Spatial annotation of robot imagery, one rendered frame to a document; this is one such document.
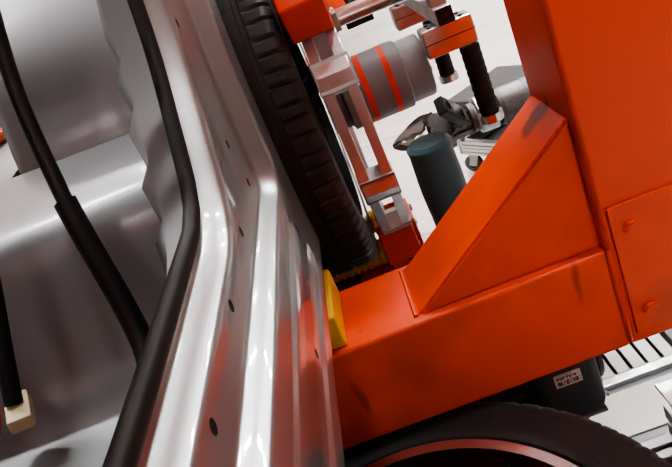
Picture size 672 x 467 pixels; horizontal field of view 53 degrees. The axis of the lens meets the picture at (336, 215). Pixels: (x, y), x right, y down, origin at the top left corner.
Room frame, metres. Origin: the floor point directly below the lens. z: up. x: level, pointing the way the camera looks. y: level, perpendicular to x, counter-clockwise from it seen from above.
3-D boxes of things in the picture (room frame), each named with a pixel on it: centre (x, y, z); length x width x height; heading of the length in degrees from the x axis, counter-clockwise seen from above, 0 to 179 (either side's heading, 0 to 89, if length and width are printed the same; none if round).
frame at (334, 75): (1.33, -0.11, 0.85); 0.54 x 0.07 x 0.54; 174
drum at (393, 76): (1.32, -0.19, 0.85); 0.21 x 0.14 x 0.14; 84
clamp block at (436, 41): (1.14, -0.30, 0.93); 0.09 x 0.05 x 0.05; 84
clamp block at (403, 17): (1.48, -0.33, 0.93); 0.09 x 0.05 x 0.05; 84
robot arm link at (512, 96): (1.52, -0.52, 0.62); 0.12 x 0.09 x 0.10; 84
